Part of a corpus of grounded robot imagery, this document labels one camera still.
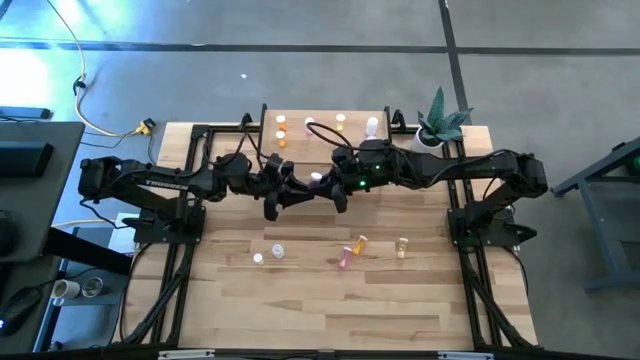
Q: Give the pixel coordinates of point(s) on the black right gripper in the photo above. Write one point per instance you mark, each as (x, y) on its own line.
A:
(370, 170)

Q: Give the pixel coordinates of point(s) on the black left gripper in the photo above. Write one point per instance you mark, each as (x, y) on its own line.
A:
(272, 185)

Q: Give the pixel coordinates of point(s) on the pink pill bottle white cap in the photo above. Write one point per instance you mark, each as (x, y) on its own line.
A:
(308, 122)
(345, 256)
(315, 176)

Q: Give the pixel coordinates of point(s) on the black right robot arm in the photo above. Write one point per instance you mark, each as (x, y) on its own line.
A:
(475, 165)

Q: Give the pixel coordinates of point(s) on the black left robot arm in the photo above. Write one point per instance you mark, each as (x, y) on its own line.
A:
(125, 177)

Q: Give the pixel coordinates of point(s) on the snake plant white pot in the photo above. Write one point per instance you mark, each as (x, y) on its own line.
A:
(439, 120)

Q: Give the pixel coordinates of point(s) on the white box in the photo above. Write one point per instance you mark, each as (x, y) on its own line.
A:
(117, 235)

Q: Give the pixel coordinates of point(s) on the black desk beam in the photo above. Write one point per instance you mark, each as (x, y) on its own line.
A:
(87, 252)

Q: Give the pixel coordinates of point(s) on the metal cup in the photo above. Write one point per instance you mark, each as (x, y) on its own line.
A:
(92, 286)

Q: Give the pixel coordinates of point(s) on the dark grey desk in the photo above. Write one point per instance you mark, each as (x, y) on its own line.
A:
(62, 134)

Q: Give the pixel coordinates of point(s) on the white cup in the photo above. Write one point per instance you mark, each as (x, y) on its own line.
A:
(66, 289)

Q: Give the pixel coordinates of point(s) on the black rectangular device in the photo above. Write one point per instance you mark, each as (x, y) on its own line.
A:
(25, 159)

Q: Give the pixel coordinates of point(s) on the black flat bar device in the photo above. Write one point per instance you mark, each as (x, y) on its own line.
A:
(25, 112)

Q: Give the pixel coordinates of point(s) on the grey metal stand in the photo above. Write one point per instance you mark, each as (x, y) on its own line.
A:
(615, 281)

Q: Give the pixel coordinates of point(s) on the black computer mouse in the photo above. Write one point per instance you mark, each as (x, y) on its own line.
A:
(17, 310)

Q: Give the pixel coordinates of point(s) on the wooden shelf black metal frame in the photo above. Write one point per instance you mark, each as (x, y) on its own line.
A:
(300, 152)

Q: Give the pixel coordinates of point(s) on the black metal rig frame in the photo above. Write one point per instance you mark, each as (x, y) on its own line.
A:
(200, 131)

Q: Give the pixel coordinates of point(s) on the silver metal bracket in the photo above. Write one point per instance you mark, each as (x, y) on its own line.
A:
(186, 354)
(465, 355)

